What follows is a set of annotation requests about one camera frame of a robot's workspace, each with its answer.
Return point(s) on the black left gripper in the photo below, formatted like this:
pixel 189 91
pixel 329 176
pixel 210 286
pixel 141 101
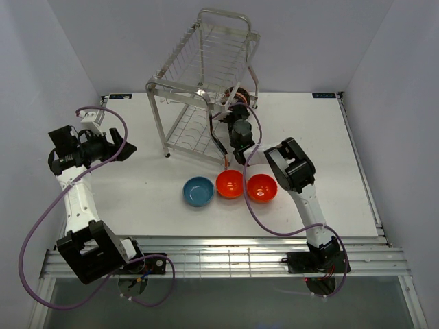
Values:
pixel 108 147

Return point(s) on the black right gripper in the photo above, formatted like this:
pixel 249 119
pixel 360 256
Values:
pixel 238 110

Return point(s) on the brown cream-inside bowl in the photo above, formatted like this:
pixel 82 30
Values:
pixel 242 96

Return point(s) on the white orange patterned bowl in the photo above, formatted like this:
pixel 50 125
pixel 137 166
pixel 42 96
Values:
pixel 228 96

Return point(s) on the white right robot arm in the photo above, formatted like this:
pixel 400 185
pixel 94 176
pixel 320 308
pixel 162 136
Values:
pixel 294 173

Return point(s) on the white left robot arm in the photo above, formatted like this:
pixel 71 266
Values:
pixel 89 246

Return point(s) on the orange plastic bowl left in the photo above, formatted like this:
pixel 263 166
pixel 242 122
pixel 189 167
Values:
pixel 229 184

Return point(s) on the orange plastic bowl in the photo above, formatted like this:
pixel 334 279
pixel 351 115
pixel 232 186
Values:
pixel 229 184
pixel 262 188

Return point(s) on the orange plastic bowl right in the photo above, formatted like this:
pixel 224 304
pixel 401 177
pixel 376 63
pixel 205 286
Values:
pixel 262 188

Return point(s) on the blue ceramic bowl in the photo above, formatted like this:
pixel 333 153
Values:
pixel 198 191

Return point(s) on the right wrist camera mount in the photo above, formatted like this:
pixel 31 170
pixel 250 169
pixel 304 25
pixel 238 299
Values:
pixel 220 115

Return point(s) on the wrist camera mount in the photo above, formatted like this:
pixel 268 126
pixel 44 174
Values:
pixel 91 119
pixel 220 115

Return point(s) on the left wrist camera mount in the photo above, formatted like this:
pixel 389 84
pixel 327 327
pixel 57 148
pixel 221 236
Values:
pixel 91 119

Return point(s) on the steel wire dish rack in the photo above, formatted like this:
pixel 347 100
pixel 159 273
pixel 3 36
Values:
pixel 215 53

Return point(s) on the aluminium table frame rails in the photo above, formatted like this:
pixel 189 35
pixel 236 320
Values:
pixel 143 198

